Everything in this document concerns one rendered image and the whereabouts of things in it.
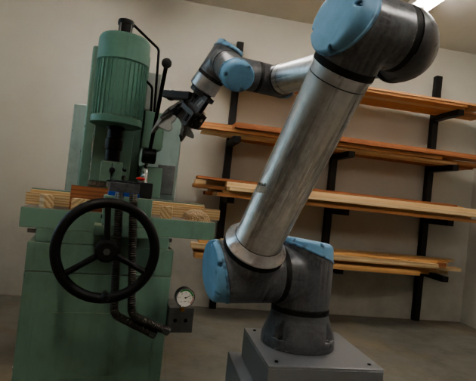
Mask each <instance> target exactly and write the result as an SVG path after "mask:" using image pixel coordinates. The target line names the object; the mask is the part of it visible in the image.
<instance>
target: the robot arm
mask: <svg viewBox="0 0 476 381"><path fill-rule="evenodd" d="M312 30H313V32H312V33H311V44H312V47H313V49H314V50H315V53H314V54H312V55H309V56H306V57H302V58H299V59H296V60H291V61H289V62H286V63H279V64H276V65H273V64H269V63H264V62H261V61H256V60H251V59H248V58H244V57H243V52H242V51H241V50H239V49H238V48H237V47H235V46H234V45H232V44H231V43H229V42H228V41H226V40H225V39H223V38H219V39H218V40H217V42H216V43H215V44H214V46H213V48H212V49H211V51H210V52H209V54H208V55H207V57H206V58H205V60H204V61H203V63H202V65H201V66H200V68H199V69H198V70H197V71H196V74H195V75H194V77H193V78H192V79H191V82H192V83H193V84H192V85H191V87H190V88H191V89H192V90H193V92H190V91H174V90H172V89H169V90H163V92H162V96H163V97H164V98H167V99H168V100H169V101H173V100H176V101H178V102H177V103H176V104H174V105H171V106H170V107H169V108H167V109H166V110H165V112H164V113H163V114H162V115H161V116H160V118H159V119H158V120H157V122H156V124H155V126H154V127H153V129H152V130H151V134H153V133H154V132H156V131H157V130H158V129H159V128H161V129H163V130H165V131H167V132H169V131H171V130H172V123H173V122H174V121H175V120H176V119H177V118H179V120H180V122H181V133H180V134H179V137H180V141H183V140H184V138H185V137H186V136H188V137H190V138H194V133H193V132H192V130H191V129H197V130H199V128H200V127H201V125H202V124H203V123H204V121H205V120H206V118H207V117H206V116H205V115H204V114H203V113H204V112H203V111H204V110H205V108H206V107H207V106H208V104H213V102H214V101H213V100H212V99H211V97H214V96H216V94H217V93H218V91H219V90H220V88H221V86H222V85H224V87H226V88H227V89H229V90H231V91H235V92H241V91H251V92H255V93H259V94H265V95H270V96H273V97H276V98H289V97H291V96H292V95H293V94H294V92H298V91H299V93H298V95H297V97H296V99H295V102H294V104H293V105H292V109H291V110H290V112H289V115H288V117H287V119H286V122H285V124H284V126H283V128H282V131H281V133H280V135H279V137H278V139H277V142H276V143H275V146H274V148H273V150H272V153H271V155H270V157H269V159H268V161H267V164H266V166H265V168H264V171H263V172H262V174H261V177H260V179H259V181H258V184H257V186H256V188H255V191H254V193H253V195H252V198H251V200H250V201H249V204H248V206H247V208H246V211H245V213H244V215H243V217H242V219H241V222H240V223H236V224H234V225H231V226H230V227H229V229H228V230H227V233H226V234H225V236H224V239H223V240H218V239H214V240H210V241H209V242H208V243H207V244H206V247H205V249H204V253H203V258H202V278H203V283H204V287H205V290H206V293H207V295H208V297H209V298H210V299H211V300H212V301H213V302H220V303H226V304H229V303H271V310H270V313H269V315H268V316H267V319H266V321H265V322H264V326H263V327H262V329H261V341H262V342H263V343H264V344H265V345H267V346H269V347H271V348H273V349H276V350H278V351H281V352H285V353H289V354H294V355H305V356H319V355H327V354H329V353H331V352H332V351H333V350H334V342H335V341H334V337H333V334H332V328H331V325H330V322H329V305H330V296H331V289H332V273H333V265H334V249H333V247H332V246H331V245H330V244H328V243H322V242H318V241H314V240H307V239H302V238H298V237H290V236H288V235H289V232H290V231H291V230H292V227H293V225H294V224H295V222H296V220H297V218H298V216H299V214H300V213H301V211H302V209H303V207H304V205H305V204H306V202H307V200H308V197H309V196H310V195H311V192H312V190H313V189H314V187H315V185H316V183H317V181H318V179H319V178H320V176H321V174H322V172H323V170H324V169H325V167H326V164H327V163H328V162H329V159H330V157H331V156H332V153H333V152H334V150H335V148H336V146H337V144H338V143H339V141H340V139H341V137H342V135H343V134H344V132H345V129H346V128H347V127H348V124H349V122H350V121H351V118H352V117H353V115H354V113H355V111H356V109H357V108H358V106H359V104H360V102H361V101H362V99H363V96H364V95H365V93H366V91H367V89H368V87H369V86H370V85H371V84H372V83H373V81H374V79H380V80H382V81H383V82H386V83H391V84H392V83H399V82H406V81H409V80H411V79H414V78H416V77H418V76H420V75H421V74H423V73H424V72H425V71H426V70H427V69H428V68H429V67H430V66H431V65H432V63H433V62H434V59H435V58H436V56H437V53H438V50H439V47H440V32H439V28H438V26H437V24H436V22H435V20H434V18H433V17H432V16H431V15H430V14H429V13H428V12H427V11H426V10H425V9H423V8H421V7H419V6H417V5H413V4H410V3H408V2H404V1H402V0H325V2H324V3H323V4H322V6H321V8H320V9H319V11H318V12H317V16H316V17H315V19H314V23H313V26H312Z"/></svg>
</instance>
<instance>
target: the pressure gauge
mask: <svg viewBox="0 0 476 381"><path fill-rule="evenodd" d="M188 296H189V297H188ZM185 297H187V298H186V299H185ZM194 300H195V293H194V291H192V289H191V288H189V287H180V288H178V289H177V290H176V292H175V301H176V302H177V304H178V305H179V306H180V311H184V309H185V308H187V307H190V306H191V305H192V304H193V303H194Z"/></svg>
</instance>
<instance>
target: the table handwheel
mask: <svg viewBox="0 0 476 381"><path fill-rule="evenodd" d="M101 208H105V222H104V237H102V238H100V240H99V242H98V243H97V245H96V247H95V254H93V255H91V256H89V257H88V258H86V259H84V260H82V261H81V262H79V263H77V264H75V265H73V266H71V267H69V268H67V269H66V270H64V268H63V265H62V261H61V257H60V248H61V244H62V240H63V236H64V234H65V233H66V231H67V229H68V228H69V226H70V225H71V224H72V223H73V222H74V221H75V220H76V219H77V218H78V217H80V216H81V215H83V214H85V213H86V212H90V211H91V210H94V209H101ZM111 208H113V209H120V210H122V211H125V212H127V213H129V214H130V215H133V216H134V217H135V218H136V219H137V220H138V221H139V222H140V223H141V224H142V225H143V227H144V229H145V231H146V232H147V236H148V239H149V243H150V254H149V258H148V262H147V265H146V267H145V268H143V267H141V266H140V265H137V264H136V263H134V262H132V261H130V260H129V259H127V258H126V257H124V256H122V255H120V254H118V247H117V245H116V243H115V242H114V241H113V240H111V239H110V220H111ZM49 259H50V264H51V269H52V271H53V273H54V276H55V277H56V279H57V281H58V282H59V284H60V285H61V286H62V287H63V288H64V289H65V290H66V291H67V292H68V293H70V294H71V295H73V296H75V297H76V298H78V299H81V300H83V301H86V302H92V303H99V304H105V303H112V302H118V301H121V300H123V299H126V298H128V297H129V296H132V295H134V294H135V293H136V292H137V291H139V290H140V289H141V288H142V287H143V286H144V285H145V284H146V283H147V282H148V280H149V279H150V278H151V277H152V275H153V272H154V271H155V269H156V266H157V263H158V260H159V237H158V234H157V231H156V228H155V226H154V224H153V223H152V221H151V220H150V218H149V217H148V216H147V215H146V213H144V212H143V211H142V210H141V209H139V208H138V207H137V206H135V205H134V204H132V203H129V202H127V201H124V200H120V199H116V198H97V199H93V200H89V201H86V202H84V203H81V204H79V205H78V206H76V207H74V208H73V209H71V210H70V211H69V212H68V213H67V214H66V215H65V216H64V217H63V218H62V219H61V220H60V222H59V223H58V224H57V227H56V228H55V229H54V233H53V234H52V237H51V242H50V247H49ZM97 259H98V260H99V261H101V262H111V261H113V260H114V259H116V260H117V261H119V262H121V263H123V264H125V265H127V266H129V267H131V268H133V269H134V270H136V271H138V272H140V273H141V275H140V276H139V278H138V279H137V280H136V281H134V282H133V283H132V284H130V285H129V286H127V287H126V288H124V289H121V290H118V291H115V292H112V293H109V294H110V300H109V301H108V302H102V301H101V299H100V295H101V293H94V292H91V291H88V290H85V289H83V288H81V287H80V286H78V285H77V284H75V283H74V282H73V281H72V280H71V279H70V278H69V276H68V275H69V274H72V273H73V272H74V271H77V270H78V269H80V268H82V267H84V266H86V265H87V264H89V263H91V262H93V261H95V260H97Z"/></svg>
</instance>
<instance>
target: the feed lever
mask: <svg viewBox="0 0 476 381"><path fill-rule="evenodd" d="M171 65H172V62H171V60H170V59H169V58H164V59H163V60H162V66H163V67H164V68H163V73H162V80H161V85H160V89H159V97H158V101H157V105H156V112H155V116H154V120H153V127H154V126H155V124H156V122H157V120H158V117H159V110H160V106H161V101H162V92H163V90H164V86H165V78H166V74H167V70H168V68H169V67H171ZM155 133H156V132H154V133H153V134H151V137H150V144H149V148H145V147H144V148H143V150H142V156H141V162H142V163H144V165H145V166H148V165H149V164H154V163H155V162H156V149H152V148H153V141H154V137H155Z"/></svg>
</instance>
